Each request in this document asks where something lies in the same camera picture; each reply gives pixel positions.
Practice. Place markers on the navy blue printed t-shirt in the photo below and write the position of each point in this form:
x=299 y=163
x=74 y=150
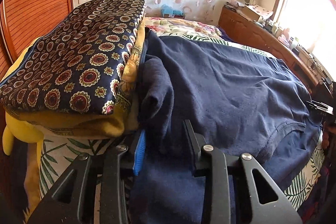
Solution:
x=223 y=77

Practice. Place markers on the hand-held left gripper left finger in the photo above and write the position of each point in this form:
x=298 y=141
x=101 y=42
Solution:
x=139 y=153

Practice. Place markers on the green-capped bottle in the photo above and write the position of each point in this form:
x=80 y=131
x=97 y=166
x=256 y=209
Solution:
x=294 y=43

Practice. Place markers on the cardboard box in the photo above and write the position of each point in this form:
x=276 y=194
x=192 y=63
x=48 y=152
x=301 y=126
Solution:
x=249 y=14

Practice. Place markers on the wooden window cabinet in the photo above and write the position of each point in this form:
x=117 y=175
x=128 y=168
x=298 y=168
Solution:
x=252 y=32

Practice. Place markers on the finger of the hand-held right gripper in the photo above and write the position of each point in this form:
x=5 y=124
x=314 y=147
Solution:
x=319 y=107

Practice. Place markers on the yellow patterned cloth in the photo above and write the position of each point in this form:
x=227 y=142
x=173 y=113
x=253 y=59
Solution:
x=78 y=121

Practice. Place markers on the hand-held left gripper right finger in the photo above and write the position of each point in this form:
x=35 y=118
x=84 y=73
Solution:
x=195 y=153

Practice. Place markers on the navy medallion-print cloth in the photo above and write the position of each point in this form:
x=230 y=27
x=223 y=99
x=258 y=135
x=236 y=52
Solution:
x=78 y=56

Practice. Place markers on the floral blanket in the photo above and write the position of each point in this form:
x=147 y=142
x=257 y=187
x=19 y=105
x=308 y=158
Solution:
x=183 y=27

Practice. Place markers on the leaf-print bed sheet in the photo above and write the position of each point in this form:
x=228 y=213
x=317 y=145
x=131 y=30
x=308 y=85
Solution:
x=68 y=150

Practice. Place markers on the wooden slatted wardrobe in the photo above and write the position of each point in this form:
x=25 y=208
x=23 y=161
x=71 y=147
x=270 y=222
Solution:
x=39 y=3

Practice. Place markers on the yellow plush toy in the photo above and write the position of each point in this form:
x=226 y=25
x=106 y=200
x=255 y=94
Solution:
x=23 y=132

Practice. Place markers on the wooden-framed window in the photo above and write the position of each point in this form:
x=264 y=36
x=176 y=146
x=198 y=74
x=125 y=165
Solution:
x=309 y=8

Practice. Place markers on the pile of papers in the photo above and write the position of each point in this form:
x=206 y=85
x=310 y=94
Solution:
x=233 y=6

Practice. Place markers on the teal blue toy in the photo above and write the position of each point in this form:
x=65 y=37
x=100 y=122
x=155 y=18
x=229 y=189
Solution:
x=170 y=11

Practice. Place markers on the pink figurine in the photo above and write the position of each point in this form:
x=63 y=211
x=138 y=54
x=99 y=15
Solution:
x=284 y=35

